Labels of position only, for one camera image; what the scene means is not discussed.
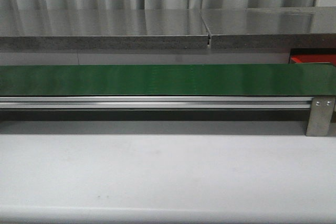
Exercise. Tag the red plastic tray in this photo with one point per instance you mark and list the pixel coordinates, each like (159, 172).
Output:
(315, 58)

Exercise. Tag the green conveyor belt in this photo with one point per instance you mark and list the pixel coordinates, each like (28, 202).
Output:
(303, 79)

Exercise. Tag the aluminium conveyor frame rail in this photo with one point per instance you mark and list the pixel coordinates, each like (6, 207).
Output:
(155, 102)

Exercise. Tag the right grey stone slab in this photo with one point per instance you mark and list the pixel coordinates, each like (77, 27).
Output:
(271, 28)

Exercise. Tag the steel conveyor support bracket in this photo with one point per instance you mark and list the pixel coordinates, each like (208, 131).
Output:
(321, 112)

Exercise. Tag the grey stone counter slab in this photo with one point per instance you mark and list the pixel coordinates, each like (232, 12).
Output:
(91, 29)

